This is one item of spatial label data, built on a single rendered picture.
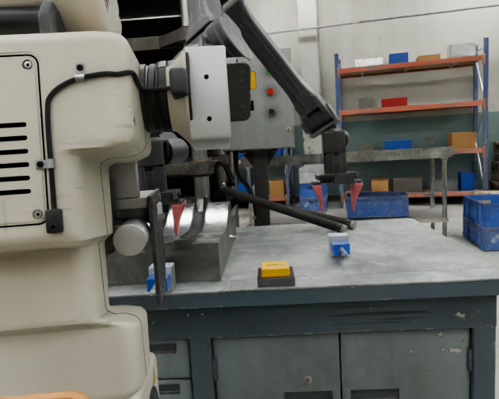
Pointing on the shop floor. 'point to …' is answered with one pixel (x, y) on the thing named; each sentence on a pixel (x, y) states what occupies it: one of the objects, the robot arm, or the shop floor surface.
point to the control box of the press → (263, 131)
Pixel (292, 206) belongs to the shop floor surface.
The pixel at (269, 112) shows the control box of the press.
